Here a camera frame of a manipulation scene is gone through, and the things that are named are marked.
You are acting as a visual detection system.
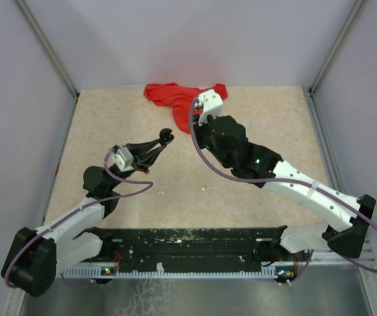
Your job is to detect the red crumpled cloth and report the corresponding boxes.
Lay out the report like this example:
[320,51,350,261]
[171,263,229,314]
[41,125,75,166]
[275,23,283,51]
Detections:
[143,82,228,134]

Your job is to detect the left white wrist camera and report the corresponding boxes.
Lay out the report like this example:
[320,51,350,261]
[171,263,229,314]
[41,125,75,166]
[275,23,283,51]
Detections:
[111,145,134,172]

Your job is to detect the black earbud charging case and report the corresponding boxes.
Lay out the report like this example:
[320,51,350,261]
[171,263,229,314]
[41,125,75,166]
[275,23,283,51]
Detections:
[159,128,174,145]

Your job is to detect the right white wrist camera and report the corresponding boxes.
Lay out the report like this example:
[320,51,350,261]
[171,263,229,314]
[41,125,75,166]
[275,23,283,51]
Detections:
[193,89,223,126]

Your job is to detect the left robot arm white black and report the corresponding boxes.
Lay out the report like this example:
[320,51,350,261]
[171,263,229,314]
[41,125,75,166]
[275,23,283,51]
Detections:
[1,130,174,297]

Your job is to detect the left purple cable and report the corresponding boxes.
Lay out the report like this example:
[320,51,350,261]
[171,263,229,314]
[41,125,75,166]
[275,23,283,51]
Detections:
[3,149,155,290]

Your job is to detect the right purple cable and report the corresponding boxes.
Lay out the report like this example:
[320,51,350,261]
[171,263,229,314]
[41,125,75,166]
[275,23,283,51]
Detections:
[189,97,377,286]

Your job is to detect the purple cable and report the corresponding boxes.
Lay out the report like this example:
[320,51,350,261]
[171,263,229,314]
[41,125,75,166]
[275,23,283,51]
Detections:
[189,97,377,286]
[3,149,155,290]

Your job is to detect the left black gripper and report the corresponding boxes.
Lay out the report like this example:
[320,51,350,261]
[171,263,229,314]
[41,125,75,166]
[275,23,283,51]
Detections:
[107,138,166,190]

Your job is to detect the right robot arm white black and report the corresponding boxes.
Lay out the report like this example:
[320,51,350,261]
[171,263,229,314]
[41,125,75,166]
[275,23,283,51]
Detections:
[192,114,376,261]

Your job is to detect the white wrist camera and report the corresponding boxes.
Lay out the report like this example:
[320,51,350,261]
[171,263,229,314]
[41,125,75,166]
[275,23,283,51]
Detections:
[111,145,134,172]
[193,89,223,126]

